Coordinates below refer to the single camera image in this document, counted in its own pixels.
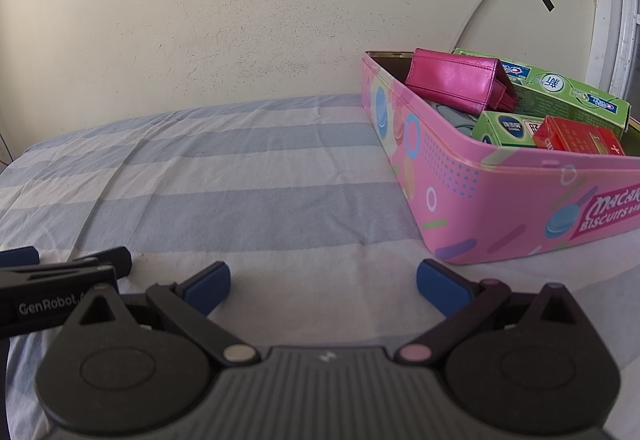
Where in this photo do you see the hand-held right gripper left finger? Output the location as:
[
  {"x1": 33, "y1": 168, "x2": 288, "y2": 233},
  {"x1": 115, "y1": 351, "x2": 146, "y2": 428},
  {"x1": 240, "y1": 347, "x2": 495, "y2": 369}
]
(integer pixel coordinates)
[{"x1": 75, "y1": 261, "x2": 261, "y2": 366}]

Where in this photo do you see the white window frame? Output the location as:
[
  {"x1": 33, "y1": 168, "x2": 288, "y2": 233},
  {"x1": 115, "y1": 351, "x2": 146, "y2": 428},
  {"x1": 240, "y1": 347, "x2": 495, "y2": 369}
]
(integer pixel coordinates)
[{"x1": 585, "y1": 0, "x2": 640, "y2": 93}]

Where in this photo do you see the red carton box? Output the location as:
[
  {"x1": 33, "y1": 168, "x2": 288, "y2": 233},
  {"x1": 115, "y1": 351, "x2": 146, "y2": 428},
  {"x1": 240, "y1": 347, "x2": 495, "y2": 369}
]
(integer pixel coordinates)
[{"x1": 532, "y1": 116, "x2": 626, "y2": 157}]

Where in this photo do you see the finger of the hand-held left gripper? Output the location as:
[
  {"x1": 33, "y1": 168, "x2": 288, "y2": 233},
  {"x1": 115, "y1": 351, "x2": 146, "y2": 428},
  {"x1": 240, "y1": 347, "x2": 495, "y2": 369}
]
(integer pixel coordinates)
[
  {"x1": 0, "y1": 246, "x2": 41, "y2": 269},
  {"x1": 71, "y1": 247, "x2": 134, "y2": 279}
]

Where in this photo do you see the long green toothpaste box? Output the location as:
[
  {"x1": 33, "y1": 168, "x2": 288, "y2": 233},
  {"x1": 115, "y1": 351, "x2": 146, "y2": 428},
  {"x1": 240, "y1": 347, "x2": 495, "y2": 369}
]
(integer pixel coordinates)
[{"x1": 452, "y1": 48, "x2": 632, "y2": 131}]

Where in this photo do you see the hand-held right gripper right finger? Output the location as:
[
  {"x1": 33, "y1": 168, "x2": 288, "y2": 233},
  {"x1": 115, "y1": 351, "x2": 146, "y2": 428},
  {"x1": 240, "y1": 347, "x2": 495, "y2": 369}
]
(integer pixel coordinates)
[{"x1": 395, "y1": 258, "x2": 586, "y2": 366}]

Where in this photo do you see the pink leather wallet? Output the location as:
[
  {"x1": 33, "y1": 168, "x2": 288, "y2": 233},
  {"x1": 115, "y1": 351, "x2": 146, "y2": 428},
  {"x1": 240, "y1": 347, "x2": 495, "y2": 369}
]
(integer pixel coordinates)
[{"x1": 404, "y1": 48, "x2": 519, "y2": 115}]

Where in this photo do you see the blue striped bedsheet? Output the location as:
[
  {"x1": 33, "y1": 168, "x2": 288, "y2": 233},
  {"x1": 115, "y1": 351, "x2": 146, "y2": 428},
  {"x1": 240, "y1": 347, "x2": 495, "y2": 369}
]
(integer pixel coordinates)
[{"x1": 0, "y1": 92, "x2": 640, "y2": 440}]

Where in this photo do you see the pink biscuit tin box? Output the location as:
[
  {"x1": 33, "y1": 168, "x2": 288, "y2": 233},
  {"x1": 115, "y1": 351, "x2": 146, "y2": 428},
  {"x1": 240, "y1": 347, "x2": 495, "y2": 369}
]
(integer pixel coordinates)
[{"x1": 361, "y1": 50, "x2": 640, "y2": 266}]

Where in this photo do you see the small green carton box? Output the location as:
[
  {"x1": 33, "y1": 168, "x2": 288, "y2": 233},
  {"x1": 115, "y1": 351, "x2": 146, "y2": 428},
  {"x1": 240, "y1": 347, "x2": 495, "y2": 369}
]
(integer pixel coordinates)
[{"x1": 471, "y1": 111, "x2": 546, "y2": 149}]

